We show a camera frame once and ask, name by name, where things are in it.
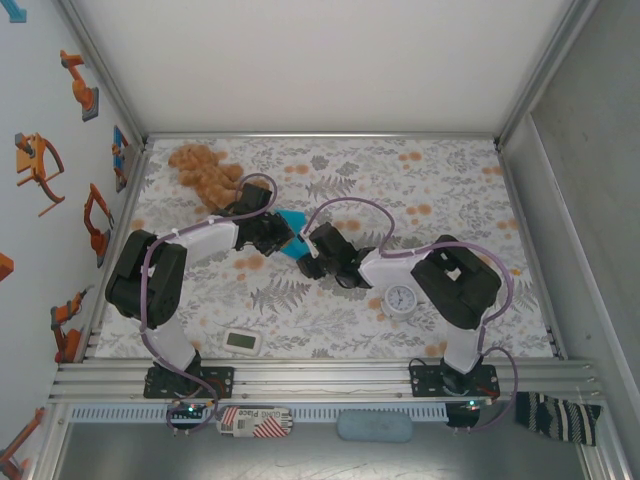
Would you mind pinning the blue cloth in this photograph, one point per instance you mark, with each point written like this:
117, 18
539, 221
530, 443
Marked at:
295, 220

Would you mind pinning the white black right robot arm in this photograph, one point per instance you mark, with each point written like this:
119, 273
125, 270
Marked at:
460, 280

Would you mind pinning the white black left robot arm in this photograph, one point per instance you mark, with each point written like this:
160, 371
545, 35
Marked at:
145, 280

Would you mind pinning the floral print table mat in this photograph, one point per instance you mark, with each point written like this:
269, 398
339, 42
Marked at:
320, 320

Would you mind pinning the white round alarm clock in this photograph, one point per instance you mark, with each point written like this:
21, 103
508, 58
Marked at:
400, 299

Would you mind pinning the brown plush teddy bear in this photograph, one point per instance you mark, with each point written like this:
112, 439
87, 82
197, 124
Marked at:
205, 172

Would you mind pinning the white digital timer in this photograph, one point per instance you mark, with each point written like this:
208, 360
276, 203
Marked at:
241, 341

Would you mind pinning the red white striped pouch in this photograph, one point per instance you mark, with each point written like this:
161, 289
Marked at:
255, 422

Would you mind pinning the grey blue sponge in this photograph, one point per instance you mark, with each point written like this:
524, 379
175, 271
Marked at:
375, 426

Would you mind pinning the small green-lit circuit board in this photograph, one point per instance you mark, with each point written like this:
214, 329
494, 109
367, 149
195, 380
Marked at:
190, 409
475, 405

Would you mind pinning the black white striped sock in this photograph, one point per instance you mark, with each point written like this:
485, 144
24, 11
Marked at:
555, 417

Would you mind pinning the aluminium profile frame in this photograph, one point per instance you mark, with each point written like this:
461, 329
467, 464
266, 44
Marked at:
320, 380

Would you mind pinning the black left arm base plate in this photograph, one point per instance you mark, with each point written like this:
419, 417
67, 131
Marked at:
225, 382

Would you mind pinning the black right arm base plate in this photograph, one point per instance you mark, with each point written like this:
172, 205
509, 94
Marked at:
422, 382

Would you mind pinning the blue orange machine wall sticker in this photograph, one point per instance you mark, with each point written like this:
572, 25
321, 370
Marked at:
120, 150

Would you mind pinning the orange claw machine wall sticker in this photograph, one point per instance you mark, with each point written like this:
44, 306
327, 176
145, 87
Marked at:
32, 160

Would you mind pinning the orange block wall sticker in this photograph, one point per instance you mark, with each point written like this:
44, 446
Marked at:
5, 267

